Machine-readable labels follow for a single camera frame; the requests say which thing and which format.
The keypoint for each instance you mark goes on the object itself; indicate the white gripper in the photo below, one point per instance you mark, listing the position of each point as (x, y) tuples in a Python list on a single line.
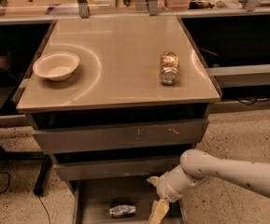
[(164, 187)]

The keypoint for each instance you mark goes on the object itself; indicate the silver blue redbull can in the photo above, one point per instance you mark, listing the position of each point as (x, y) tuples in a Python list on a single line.
[(122, 210)]

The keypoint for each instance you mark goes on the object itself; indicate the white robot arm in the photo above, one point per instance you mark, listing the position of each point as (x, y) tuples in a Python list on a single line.
[(195, 166)]

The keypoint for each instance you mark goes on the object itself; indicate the bottom open grey drawer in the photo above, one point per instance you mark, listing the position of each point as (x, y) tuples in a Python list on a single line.
[(94, 198)]

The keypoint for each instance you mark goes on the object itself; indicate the middle grey drawer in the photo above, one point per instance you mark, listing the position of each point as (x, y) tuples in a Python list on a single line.
[(116, 168)]

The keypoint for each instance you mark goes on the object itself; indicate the grey drawer cabinet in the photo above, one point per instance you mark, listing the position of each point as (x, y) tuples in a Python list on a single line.
[(118, 81)]

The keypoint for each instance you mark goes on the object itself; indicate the top grey drawer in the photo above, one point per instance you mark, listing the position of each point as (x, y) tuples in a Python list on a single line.
[(118, 136)]

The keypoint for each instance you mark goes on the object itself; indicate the black table leg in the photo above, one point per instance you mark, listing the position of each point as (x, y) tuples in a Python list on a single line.
[(39, 186)]

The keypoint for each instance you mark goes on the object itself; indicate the white bowl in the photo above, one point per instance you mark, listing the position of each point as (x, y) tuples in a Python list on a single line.
[(56, 66)]

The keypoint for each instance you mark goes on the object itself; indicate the grey metal post middle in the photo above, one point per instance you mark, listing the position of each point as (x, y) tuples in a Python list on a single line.
[(153, 7)]

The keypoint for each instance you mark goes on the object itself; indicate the grey metal post left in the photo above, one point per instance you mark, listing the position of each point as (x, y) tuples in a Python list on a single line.
[(83, 9)]

